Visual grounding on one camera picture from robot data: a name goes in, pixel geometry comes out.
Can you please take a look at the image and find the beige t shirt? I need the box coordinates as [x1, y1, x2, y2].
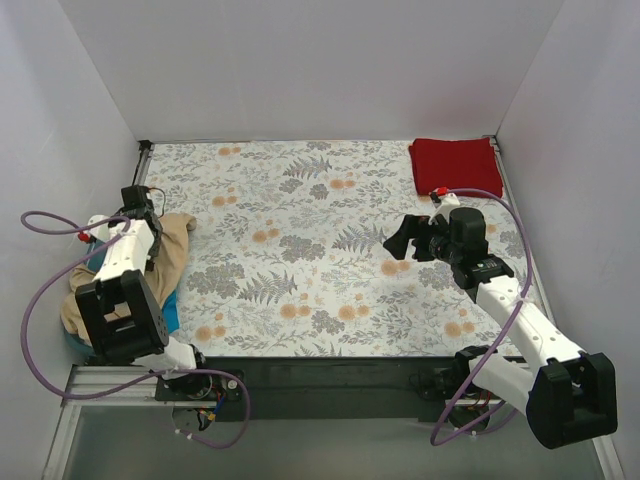
[59, 212, 197, 335]

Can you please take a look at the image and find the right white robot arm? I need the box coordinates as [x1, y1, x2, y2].
[383, 207, 618, 449]

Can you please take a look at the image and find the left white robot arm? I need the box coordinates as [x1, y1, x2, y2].
[75, 215, 213, 400]

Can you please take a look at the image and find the teal plastic basket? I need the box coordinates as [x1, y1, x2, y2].
[60, 251, 106, 356]

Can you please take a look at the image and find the folded red t shirt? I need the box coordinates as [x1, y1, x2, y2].
[408, 138, 503, 197]

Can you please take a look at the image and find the blue t shirt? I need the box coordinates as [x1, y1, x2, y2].
[162, 290, 180, 334]

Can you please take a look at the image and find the floral table cloth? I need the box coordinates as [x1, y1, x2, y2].
[133, 139, 556, 359]

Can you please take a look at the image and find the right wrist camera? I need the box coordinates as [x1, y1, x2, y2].
[449, 207, 488, 252]

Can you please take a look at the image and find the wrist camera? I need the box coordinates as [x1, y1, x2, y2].
[449, 207, 488, 252]
[119, 185, 155, 219]

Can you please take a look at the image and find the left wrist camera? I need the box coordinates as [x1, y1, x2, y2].
[119, 185, 155, 219]

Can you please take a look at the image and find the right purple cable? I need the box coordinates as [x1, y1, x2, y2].
[429, 187, 535, 447]

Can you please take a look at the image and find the purple cable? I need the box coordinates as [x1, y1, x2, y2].
[19, 209, 253, 450]
[429, 187, 535, 447]

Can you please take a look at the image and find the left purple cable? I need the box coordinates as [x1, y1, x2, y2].
[19, 209, 253, 450]

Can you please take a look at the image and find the aluminium frame rail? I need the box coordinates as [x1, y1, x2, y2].
[60, 366, 168, 407]

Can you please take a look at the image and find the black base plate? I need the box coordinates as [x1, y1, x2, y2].
[154, 355, 516, 424]

